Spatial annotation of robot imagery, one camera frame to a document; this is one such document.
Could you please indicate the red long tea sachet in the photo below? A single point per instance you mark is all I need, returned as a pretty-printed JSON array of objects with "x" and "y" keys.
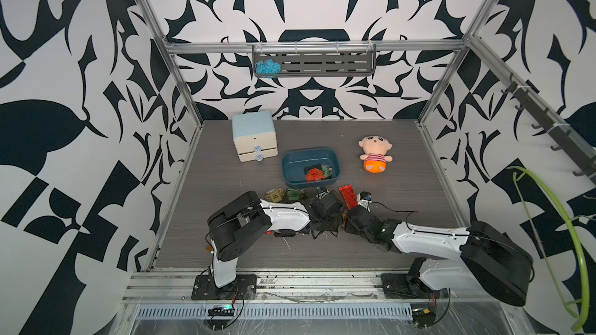
[{"x": 348, "y": 194}]

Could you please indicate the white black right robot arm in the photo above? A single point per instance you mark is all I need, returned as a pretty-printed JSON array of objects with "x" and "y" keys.
[{"x": 475, "y": 257}]

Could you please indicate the small blue cream drawer cabinet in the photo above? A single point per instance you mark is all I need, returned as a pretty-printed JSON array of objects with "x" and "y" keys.
[{"x": 254, "y": 136}]

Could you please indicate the blue crumpled item on shelf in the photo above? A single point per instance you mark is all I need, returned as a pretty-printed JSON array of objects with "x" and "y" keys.
[{"x": 268, "y": 68}]

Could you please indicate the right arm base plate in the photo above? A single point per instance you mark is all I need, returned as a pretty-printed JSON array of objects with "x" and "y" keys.
[{"x": 405, "y": 286}]

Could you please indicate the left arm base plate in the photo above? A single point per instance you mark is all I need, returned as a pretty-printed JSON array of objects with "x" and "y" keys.
[{"x": 243, "y": 287}]

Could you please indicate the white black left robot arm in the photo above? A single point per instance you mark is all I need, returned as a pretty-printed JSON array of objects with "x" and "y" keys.
[{"x": 236, "y": 227}]

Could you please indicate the black wall hook rail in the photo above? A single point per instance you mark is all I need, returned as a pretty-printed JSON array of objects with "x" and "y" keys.
[{"x": 548, "y": 121}]

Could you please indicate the plush doll orange pants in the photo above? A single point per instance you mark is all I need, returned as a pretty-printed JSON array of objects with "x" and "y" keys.
[{"x": 375, "y": 157}]

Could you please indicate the green label tea bag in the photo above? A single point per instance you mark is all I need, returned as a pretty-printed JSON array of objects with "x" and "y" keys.
[{"x": 294, "y": 195}]

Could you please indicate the yellow label tea bag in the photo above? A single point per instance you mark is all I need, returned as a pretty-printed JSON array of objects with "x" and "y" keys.
[{"x": 275, "y": 195}]

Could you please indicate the grey perforated wall shelf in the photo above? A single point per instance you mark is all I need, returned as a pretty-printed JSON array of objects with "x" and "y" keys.
[{"x": 301, "y": 61}]

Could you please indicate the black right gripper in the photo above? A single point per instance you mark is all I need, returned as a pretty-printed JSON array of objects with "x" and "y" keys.
[{"x": 346, "y": 226}]

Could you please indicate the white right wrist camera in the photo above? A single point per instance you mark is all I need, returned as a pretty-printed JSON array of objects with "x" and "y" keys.
[{"x": 364, "y": 199}]

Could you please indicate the teal plastic storage box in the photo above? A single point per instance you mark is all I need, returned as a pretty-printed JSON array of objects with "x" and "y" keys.
[{"x": 296, "y": 165}]

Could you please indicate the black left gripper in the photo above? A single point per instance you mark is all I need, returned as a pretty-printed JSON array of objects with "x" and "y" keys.
[{"x": 335, "y": 222}]

